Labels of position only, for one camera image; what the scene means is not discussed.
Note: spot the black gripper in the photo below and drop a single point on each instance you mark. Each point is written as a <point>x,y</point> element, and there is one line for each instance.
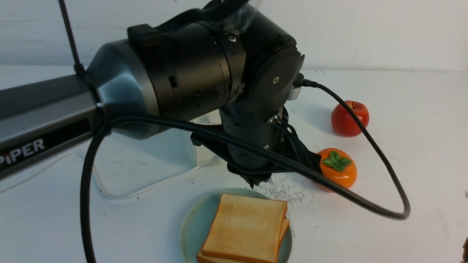
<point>272,134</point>

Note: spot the toasted bread slice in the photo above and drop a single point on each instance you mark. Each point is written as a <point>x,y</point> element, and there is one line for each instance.
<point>283,257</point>
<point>246,229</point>

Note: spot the light green round plate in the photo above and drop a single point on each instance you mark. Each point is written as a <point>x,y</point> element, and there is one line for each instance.
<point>197,222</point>

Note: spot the red apple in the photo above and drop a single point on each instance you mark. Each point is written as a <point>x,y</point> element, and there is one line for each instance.
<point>342,122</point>

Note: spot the orange persimmon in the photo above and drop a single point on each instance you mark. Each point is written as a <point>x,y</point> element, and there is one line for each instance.
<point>337,166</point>

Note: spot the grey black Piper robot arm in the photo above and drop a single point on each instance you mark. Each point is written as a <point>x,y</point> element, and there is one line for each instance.
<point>223,72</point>

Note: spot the white two-slot toaster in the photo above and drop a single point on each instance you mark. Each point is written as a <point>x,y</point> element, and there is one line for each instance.
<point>200,155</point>

